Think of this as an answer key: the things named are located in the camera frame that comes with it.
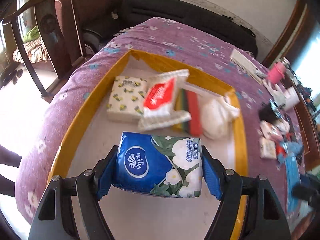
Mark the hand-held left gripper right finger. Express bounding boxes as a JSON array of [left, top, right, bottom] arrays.
[[201, 145, 292, 240]]

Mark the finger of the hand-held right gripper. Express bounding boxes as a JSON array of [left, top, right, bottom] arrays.
[[292, 175, 320, 205]]

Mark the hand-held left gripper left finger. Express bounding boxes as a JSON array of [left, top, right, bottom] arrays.
[[28, 144, 118, 240]]

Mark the light blue towel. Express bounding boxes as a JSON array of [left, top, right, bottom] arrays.
[[277, 141, 304, 163]]

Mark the blue floral tissue pack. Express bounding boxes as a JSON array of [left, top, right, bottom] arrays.
[[112, 131, 203, 198]]

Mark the red plastic bag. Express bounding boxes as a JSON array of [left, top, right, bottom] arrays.
[[275, 140, 288, 158]]

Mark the white clear-wrapped tissue pack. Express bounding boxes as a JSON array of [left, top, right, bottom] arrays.
[[260, 137, 277, 159]]

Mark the white cloth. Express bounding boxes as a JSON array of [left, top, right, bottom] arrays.
[[201, 96, 240, 139]]

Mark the yellow cardboard tray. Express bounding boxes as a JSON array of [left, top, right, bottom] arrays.
[[46, 49, 248, 240]]

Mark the colourful sponge pack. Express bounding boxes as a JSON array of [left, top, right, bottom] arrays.
[[172, 87, 203, 137]]

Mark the pink tissue pack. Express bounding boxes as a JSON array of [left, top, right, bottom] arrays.
[[260, 120, 290, 140]]

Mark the lemon print tissue pack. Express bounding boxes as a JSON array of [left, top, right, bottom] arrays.
[[106, 76, 148, 123]]

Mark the red white snack packet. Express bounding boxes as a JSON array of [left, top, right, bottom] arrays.
[[138, 69, 192, 131]]

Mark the blue and red cloth packet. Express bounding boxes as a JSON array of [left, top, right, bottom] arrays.
[[286, 155, 305, 213]]

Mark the black electric motor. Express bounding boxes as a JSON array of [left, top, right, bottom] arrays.
[[259, 100, 283, 123]]

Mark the white plastic jar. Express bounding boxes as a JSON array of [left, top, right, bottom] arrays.
[[282, 86, 300, 110]]

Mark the white glove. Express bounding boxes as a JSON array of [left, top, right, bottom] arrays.
[[262, 80, 285, 104]]

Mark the paper notebook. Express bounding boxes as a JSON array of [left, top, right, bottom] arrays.
[[230, 49, 265, 78]]

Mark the pink thermos bottle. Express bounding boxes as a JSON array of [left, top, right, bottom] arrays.
[[267, 57, 290, 83]]

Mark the patterned blanket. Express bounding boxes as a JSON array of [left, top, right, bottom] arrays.
[[12, 42, 48, 63]]

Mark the purple floral tablecloth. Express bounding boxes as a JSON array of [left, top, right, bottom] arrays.
[[15, 17, 320, 240]]

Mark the dark wooden chair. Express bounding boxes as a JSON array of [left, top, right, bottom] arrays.
[[0, 0, 87, 103]]

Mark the green cloth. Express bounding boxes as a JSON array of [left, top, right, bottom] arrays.
[[22, 26, 40, 43]]

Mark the black sofa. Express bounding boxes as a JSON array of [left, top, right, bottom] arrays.
[[120, 0, 258, 55]]

